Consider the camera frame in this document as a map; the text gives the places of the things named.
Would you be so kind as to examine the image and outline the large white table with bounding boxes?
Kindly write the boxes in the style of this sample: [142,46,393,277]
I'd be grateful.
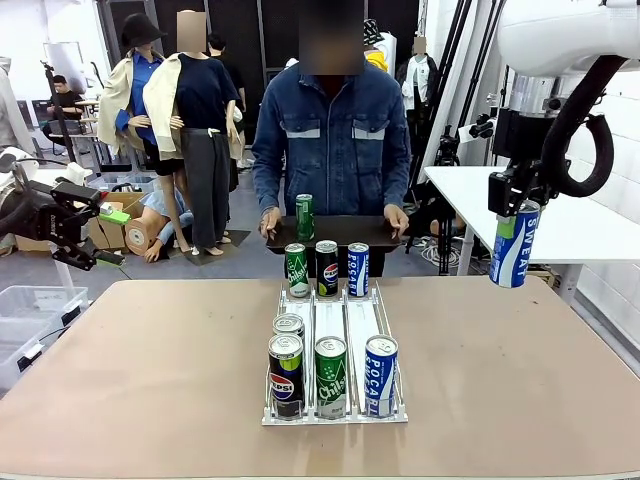
[423,165,640,277]

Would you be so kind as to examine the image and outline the person's left hand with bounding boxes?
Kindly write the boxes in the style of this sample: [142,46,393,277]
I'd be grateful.
[383,203,411,240]

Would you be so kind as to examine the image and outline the white tag on right arm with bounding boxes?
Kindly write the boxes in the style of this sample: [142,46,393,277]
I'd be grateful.
[458,122,489,145]

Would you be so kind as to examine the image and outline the brown cardboard box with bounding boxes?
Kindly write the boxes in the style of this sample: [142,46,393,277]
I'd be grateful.
[14,192,147,255]

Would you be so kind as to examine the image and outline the person in denim jacket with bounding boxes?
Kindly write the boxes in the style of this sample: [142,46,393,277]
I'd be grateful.
[251,0,412,279]

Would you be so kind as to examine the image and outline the person in grey hoodie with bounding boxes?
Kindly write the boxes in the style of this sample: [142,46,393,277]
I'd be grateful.
[0,57,36,156]

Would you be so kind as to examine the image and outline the black serving tray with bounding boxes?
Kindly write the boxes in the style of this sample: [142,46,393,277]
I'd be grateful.
[265,214,402,250]

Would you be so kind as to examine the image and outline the white can dispenser rack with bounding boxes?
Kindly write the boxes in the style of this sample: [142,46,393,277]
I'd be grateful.
[261,282,409,427]

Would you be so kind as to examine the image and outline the mannequin in white jacket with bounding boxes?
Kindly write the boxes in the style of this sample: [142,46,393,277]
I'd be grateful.
[401,36,440,156]

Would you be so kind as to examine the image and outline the mannequin torso in blue shirt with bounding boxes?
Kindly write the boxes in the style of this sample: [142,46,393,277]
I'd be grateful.
[124,189,195,264]

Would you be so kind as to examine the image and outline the clear plastic storage bin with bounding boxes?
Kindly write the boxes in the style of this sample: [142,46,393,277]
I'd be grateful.
[0,285,90,326]
[0,317,57,392]

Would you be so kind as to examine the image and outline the white coiled cable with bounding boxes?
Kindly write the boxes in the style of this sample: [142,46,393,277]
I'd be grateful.
[419,235,467,271]

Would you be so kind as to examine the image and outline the black camera tripod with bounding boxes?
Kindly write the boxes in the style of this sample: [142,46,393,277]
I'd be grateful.
[433,124,461,167]

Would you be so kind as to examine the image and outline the person bucket hat yellow hoodie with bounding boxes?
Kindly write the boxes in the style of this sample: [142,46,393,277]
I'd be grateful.
[363,18,401,86]

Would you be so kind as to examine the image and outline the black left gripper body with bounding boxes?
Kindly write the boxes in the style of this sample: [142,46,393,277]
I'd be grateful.
[30,181,104,251]

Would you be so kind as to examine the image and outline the standing man black shirt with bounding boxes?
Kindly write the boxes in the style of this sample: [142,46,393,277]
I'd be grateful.
[207,32,247,114]

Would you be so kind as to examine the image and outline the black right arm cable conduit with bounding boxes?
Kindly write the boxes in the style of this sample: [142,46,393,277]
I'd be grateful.
[542,54,629,198]

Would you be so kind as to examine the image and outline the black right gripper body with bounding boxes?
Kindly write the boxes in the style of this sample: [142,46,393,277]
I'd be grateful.
[488,158,557,219]

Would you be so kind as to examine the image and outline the white table with round leg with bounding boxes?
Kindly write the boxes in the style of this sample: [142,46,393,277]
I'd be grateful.
[0,162,94,296]

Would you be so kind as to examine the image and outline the black Pepsi can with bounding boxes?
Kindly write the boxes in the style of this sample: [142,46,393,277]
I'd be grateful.
[267,333,306,420]
[315,240,340,299]
[272,313,306,339]

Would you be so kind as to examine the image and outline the green Chilsung soda can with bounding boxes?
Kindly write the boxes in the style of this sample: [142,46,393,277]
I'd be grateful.
[295,193,316,243]
[284,242,310,299]
[314,336,349,420]

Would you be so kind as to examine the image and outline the person's left forearm denim sleeve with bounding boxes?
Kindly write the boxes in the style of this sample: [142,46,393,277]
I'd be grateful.
[382,149,412,209]

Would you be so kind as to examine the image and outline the person's right forearm denim sleeve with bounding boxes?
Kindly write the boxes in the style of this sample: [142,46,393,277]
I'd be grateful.
[251,149,286,214]

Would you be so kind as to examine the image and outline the leaning black light stands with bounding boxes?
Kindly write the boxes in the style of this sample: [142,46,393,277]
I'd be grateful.
[404,0,474,191]

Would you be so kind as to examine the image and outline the person's right hand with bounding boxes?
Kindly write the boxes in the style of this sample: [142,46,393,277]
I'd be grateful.
[259,206,284,240]

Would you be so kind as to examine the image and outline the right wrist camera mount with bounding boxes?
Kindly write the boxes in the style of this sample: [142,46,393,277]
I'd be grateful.
[492,106,557,162]

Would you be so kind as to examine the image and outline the wooden crate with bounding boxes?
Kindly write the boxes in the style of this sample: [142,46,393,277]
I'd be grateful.
[527,264,562,290]

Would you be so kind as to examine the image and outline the blue Pocari Sweat can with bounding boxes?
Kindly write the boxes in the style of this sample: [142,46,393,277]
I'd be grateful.
[364,335,399,419]
[489,199,542,290]
[346,242,370,298]

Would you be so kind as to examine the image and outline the seated man black t-shirt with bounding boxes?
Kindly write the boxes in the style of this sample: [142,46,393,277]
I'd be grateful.
[42,74,87,147]

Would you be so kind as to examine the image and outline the black mannequin base plate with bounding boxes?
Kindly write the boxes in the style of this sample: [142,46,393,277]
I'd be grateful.
[183,228,252,267]

